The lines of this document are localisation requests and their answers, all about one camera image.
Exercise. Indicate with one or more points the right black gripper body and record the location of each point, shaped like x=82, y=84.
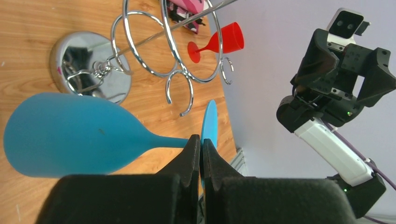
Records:
x=348, y=81

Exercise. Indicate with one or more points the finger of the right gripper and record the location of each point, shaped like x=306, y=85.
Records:
x=318, y=68
x=378, y=80

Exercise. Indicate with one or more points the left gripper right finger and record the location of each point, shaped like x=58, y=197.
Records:
x=231, y=198

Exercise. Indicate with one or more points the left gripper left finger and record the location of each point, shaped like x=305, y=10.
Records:
x=168, y=197

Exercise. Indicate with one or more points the red wine glass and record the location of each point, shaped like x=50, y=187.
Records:
x=232, y=40

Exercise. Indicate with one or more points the blue wine glass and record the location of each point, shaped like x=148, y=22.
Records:
x=54, y=135

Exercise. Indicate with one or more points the chrome wine glass rack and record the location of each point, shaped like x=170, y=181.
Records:
x=87, y=63

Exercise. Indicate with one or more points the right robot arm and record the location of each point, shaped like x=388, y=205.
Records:
x=315, y=122

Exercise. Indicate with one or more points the pink camouflage cloth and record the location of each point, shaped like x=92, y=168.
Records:
x=179, y=10

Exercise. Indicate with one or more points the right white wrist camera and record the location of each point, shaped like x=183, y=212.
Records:
x=344, y=25

